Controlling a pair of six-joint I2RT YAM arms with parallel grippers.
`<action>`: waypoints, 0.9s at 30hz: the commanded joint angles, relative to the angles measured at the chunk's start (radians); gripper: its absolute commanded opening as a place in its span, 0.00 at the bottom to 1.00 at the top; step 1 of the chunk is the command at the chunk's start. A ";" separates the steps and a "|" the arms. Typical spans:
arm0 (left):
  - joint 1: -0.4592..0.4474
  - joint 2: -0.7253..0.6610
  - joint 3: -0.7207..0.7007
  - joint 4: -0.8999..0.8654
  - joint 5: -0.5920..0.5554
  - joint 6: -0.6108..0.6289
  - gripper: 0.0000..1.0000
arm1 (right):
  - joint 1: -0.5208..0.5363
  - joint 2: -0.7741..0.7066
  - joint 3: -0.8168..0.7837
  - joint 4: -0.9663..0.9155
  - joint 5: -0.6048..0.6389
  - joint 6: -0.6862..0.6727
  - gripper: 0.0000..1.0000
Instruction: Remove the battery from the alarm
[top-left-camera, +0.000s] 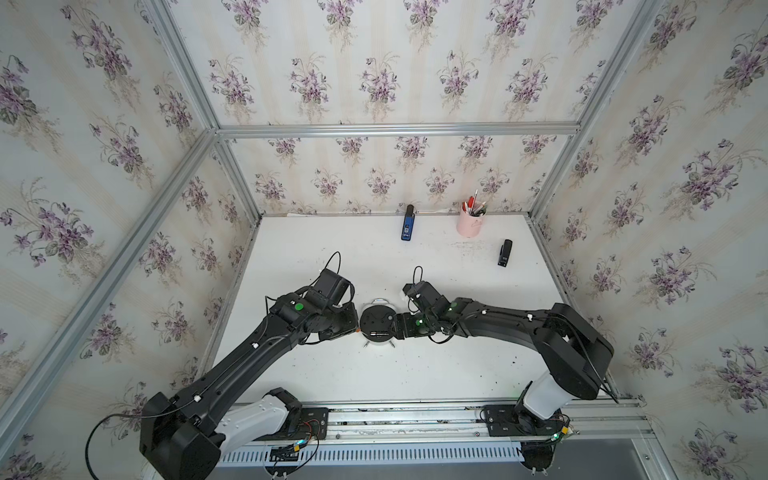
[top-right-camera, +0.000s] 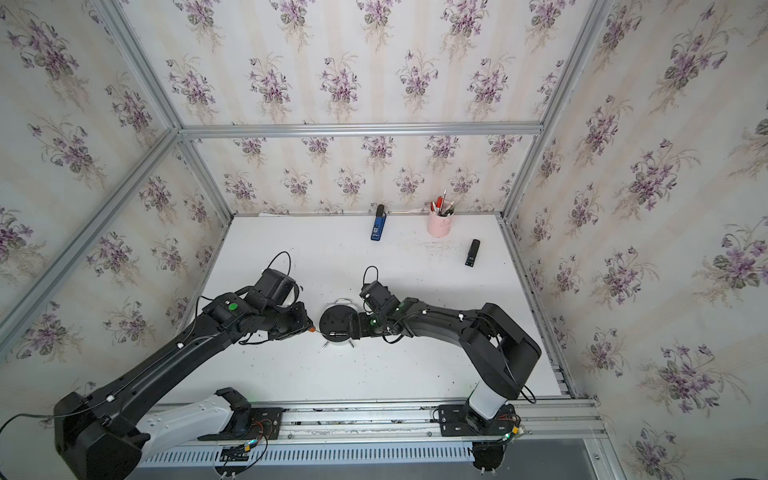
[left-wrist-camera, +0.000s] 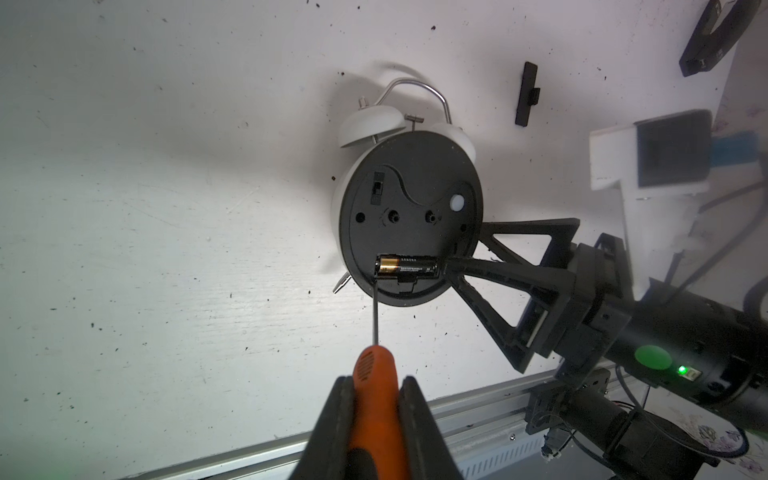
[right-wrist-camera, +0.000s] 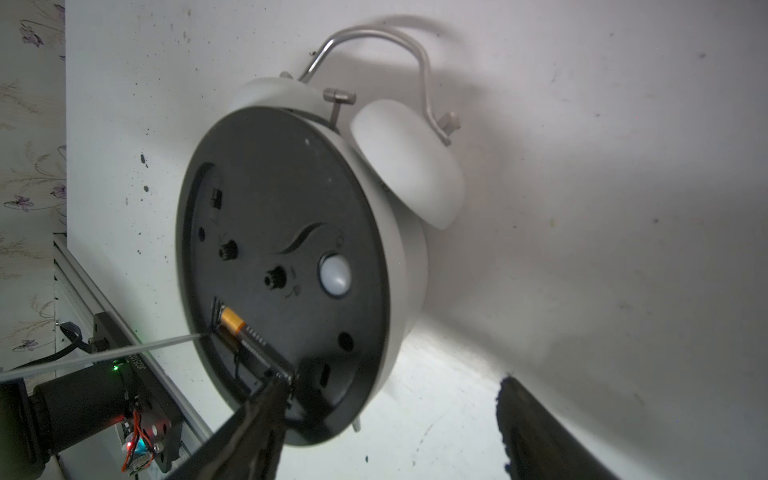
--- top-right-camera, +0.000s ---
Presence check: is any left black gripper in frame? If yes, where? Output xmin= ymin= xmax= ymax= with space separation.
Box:
xmin=260 ymin=301 xmax=319 ymax=342

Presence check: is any white twin bell alarm clock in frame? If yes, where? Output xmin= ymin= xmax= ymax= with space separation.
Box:
xmin=319 ymin=297 xmax=358 ymax=348

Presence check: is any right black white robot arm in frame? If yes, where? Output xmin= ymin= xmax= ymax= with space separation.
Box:
xmin=349 ymin=298 xmax=542 ymax=421

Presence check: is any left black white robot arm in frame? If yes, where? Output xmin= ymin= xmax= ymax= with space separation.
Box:
xmin=48 ymin=289 xmax=314 ymax=479

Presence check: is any blue black stapler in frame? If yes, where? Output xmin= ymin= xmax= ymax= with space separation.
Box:
xmin=370 ymin=204 xmax=387 ymax=241

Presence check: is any pink pen cup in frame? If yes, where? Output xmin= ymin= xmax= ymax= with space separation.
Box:
xmin=427 ymin=209 xmax=453 ymax=238

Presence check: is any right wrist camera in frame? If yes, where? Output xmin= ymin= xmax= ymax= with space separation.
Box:
xmin=360 ymin=281 xmax=400 ymax=318

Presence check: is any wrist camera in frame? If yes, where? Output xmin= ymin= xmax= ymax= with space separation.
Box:
xmin=245 ymin=268 xmax=300 ymax=311
xmin=360 ymin=281 xmax=400 ymax=318

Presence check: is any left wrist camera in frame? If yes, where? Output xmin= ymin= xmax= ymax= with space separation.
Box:
xmin=245 ymin=268 xmax=300 ymax=311

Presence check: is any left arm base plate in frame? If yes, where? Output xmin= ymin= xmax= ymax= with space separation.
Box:
xmin=197 ymin=407 xmax=284 ymax=441

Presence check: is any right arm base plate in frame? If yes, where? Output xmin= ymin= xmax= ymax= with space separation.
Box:
xmin=433 ymin=403 xmax=521 ymax=438

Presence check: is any aluminium mounting rail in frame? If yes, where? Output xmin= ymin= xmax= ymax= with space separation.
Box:
xmin=138 ymin=398 xmax=607 ymax=455

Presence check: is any aluminium frame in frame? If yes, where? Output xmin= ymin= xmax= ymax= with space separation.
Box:
xmin=0 ymin=0 xmax=631 ymax=445

